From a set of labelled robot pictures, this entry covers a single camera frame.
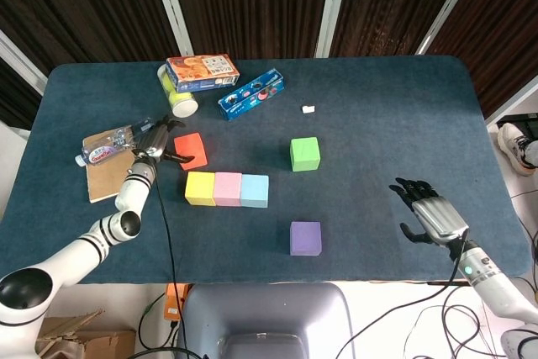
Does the dark teal table cloth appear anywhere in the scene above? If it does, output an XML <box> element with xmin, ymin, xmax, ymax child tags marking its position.
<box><xmin>0</xmin><ymin>55</ymin><xmax>531</xmax><ymax>285</ymax></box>

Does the green foam cube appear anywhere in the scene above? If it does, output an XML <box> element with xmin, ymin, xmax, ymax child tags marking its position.
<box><xmin>289</xmin><ymin>136</ymin><xmax>322</xmax><ymax>173</ymax></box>

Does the yellow-green canister white lid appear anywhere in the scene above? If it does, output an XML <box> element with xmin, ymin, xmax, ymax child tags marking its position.
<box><xmin>156</xmin><ymin>63</ymin><xmax>199</xmax><ymax>119</ymax></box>

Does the black box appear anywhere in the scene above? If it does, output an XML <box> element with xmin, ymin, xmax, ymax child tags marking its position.
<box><xmin>495</xmin><ymin>113</ymin><xmax>538</xmax><ymax>131</ymax></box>

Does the clear plastic water bottle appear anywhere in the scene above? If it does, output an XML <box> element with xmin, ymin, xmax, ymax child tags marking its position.
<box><xmin>75</xmin><ymin>117</ymin><xmax>159</xmax><ymax>166</ymax></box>

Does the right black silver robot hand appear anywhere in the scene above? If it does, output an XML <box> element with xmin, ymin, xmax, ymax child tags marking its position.
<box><xmin>388</xmin><ymin>177</ymin><xmax>471</xmax><ymax>247</ymax></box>

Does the black left hand cable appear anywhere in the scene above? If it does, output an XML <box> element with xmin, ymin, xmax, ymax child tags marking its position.
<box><xmin>133</xmin><ymin>156</ymin><xmax>211</xmax><ymax>359</ymax></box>

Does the orange foam cube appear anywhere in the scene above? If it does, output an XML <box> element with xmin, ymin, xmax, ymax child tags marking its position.
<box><xmin>173</xmin><ymin>132</ymin><xmax>208</xmax><ymax>171</ymax></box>

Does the orange device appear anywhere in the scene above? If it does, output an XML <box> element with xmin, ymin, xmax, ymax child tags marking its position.
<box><xmin>162</xmin><ymin>282</ymin><xmax>191</xmax><ymax>321</ymax></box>

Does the blue Oreo cookie box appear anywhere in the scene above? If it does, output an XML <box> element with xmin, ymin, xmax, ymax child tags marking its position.
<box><xmin>218</xmin><ymin>67</ymin><xmax>287</xmax><ymax>121</ymax></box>

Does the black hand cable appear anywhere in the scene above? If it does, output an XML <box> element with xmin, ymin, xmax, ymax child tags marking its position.
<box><xmin>338</xmin><ymin>239</ymin><xmax>470</xmax><ymax>359</ymax></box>
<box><xmin>133</xmin><ymin>156</ymin><xmax>211</xmax><ymax>359</ymax></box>

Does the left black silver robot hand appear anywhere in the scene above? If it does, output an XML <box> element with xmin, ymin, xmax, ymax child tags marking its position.
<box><xmin>131</xmin><ymin>114</ymin><xmax>197</xmax><ymax>166</ymax></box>

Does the light blue foam cube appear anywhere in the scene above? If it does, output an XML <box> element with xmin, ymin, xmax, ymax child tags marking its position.
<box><xmin>240</xmin><ymin>173</ymin><xmax>270</xmax><ymax>209</ymax></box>

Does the black floor cable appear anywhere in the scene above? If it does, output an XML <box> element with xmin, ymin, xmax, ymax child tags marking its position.
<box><xmin>137</xmin><ymin>291</ymin><xmax>180</xmax><ymax>352</ymax></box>

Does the orange blue cracker box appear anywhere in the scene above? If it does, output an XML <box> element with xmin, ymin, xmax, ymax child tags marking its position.
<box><xmin>165</xmin><ymin>54</ymin><xmax>241</xmax><ymax>93</ymax></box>

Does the purple foam cube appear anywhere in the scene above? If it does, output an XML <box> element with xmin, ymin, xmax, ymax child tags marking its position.
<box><xmin>289</xmin><ymin>220</ymin><xmax>324</xmax><ymax>256</ymax></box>

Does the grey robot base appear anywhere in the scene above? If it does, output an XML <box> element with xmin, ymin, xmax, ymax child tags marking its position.
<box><xmin>175</xmin><ymin>282</ymin><xmax>356</xmax><ymax>359</ymax></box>

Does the black right hand cable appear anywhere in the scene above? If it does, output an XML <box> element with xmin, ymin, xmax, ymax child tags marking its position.
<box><xmin>338</xmin><ymin>239</ymin><xmax>470</xmax><ymax>359</ymax></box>

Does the brown spiral notebook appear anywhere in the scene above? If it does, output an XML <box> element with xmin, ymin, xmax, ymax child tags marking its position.
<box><xmin>82</xmin><ymin>134</ymin><xmax>142</xmax><ymax>204</ymax></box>

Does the yellow foam cube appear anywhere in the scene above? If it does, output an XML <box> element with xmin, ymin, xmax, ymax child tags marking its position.
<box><xmin>184</xmin><ymin>171</ymin><xmax>217</xmax><ymax>207</ymax></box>

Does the white partition frame post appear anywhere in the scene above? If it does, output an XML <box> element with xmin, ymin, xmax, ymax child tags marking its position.
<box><xmin>314</xmin><ymin>0</ymin><xmax>352</xmax><ymax>59</ymax></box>
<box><xmin>415</xmin><ymin>0</ymin><xmax>488</xmax><ymax>55</ymax></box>
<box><xmin>0</xmin><ymin>29</ymin><xmax>48</xmax><ymax>96</ymax></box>
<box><xmin>486</xmin><ymin>81</ymin><xmax>538</xmax><ymax>125</ymax></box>
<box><xmin>146</xmin><ymin>0</ymin><xmax>194</xmax><ymax>60</ymax></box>

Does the pink foam cube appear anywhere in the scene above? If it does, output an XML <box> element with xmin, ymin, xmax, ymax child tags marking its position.
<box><xmin>213</xmin><ymin>172</ymin><xmax>244</xmax><ymax>208</ymax></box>

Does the brown cardboard box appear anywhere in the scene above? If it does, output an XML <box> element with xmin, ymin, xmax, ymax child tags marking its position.
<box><xmin>35</xmin><ymin>309</ymin><xmax>136</xmax><ymax>359</ymax></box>

